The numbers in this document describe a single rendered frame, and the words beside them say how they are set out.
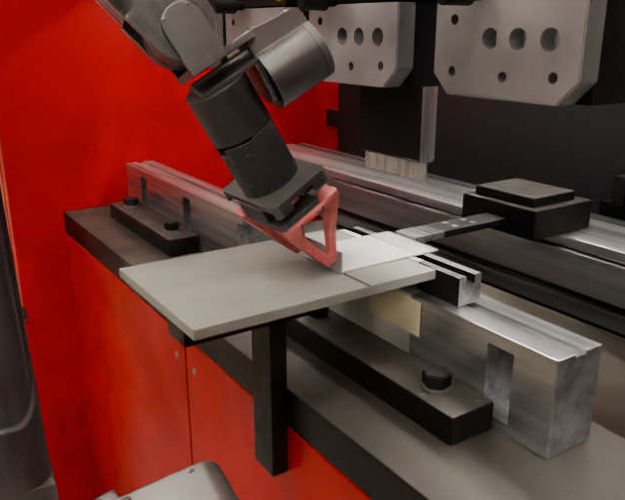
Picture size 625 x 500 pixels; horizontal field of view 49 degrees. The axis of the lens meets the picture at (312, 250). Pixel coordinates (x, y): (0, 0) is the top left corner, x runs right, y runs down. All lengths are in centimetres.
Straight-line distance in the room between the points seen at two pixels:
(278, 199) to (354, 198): 60
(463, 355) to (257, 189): 25
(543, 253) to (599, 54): 42
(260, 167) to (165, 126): 93
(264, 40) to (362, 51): 13
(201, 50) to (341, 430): 36
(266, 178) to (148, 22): 16
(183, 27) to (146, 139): 95
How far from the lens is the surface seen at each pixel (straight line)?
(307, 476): 75
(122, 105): 150
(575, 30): 54
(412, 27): 68
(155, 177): 131
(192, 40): 58
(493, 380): 68
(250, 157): 61
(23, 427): 26
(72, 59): 146
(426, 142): 71
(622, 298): 88
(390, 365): 71
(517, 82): 57
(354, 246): 76
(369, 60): 71
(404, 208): 111
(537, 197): 88
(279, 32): 62
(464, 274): 71
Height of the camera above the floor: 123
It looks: 18 degrees down
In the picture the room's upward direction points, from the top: straight up
